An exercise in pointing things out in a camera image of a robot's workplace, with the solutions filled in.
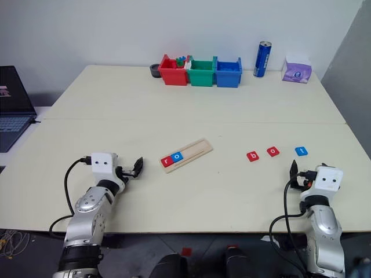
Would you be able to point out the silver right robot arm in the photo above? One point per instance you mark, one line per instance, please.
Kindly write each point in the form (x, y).
(324, 231)

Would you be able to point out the dark open laptop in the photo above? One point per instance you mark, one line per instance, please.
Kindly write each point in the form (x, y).
(13, 95)

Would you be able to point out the small white plastic piece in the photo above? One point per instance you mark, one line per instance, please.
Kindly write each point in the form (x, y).
(188, 63)

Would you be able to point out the small red square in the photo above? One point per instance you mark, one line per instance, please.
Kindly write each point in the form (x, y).
(187, 251)

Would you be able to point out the red plastic bin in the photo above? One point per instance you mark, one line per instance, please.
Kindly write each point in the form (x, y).
(174, 76)

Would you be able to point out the green plastic bin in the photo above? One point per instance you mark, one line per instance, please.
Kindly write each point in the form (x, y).
(201, 78)

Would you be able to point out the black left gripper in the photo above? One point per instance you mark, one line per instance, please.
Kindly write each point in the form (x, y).
(124, 173)

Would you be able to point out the red letter tile r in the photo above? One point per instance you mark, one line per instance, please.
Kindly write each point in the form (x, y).
(166, 161)

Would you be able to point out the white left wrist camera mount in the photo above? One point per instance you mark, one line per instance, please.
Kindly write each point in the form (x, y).
(101, 166)

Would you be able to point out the dark round holder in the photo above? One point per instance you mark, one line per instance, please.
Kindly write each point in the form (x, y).
(155, 71)

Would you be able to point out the blue drink can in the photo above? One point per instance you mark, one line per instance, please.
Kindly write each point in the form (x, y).
(262, 60)

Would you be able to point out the blue plastic bin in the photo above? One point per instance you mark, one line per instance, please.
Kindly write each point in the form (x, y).
(227, 78)

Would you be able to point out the white crumpled paper scrap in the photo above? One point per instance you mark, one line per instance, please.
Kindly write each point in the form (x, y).
(268, 239)

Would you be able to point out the small coloured toy bricks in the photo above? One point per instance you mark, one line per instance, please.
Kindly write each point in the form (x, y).
(181, 61)

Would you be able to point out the wooden letter tray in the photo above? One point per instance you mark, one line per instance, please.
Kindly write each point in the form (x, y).
(197, 149)

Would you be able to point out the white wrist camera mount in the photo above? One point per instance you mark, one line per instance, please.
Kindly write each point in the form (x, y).
(101, 166)
(329, 181)

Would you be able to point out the dark rounded shape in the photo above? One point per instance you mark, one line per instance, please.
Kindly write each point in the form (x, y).
(237, 263)
(168, 266)

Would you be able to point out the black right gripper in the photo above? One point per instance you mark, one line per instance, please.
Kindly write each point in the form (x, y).
(295, 183)

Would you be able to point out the blue letter tile t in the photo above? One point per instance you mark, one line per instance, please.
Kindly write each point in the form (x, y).
(301, 150)

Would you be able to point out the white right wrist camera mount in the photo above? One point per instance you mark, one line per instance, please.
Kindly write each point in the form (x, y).
(329, 181)

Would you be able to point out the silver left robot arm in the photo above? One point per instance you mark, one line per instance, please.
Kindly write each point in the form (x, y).
(87, 208)

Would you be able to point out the red letter tile o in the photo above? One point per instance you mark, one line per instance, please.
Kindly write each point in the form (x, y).
(273, 151)

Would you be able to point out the blue letter tile o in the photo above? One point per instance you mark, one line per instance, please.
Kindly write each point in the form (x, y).
(177, 157)

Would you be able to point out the purple tissue pack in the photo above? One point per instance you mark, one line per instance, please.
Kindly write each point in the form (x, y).
(297, 72)

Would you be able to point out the red letter tile b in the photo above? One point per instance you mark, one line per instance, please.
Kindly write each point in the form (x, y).
(253, 156)

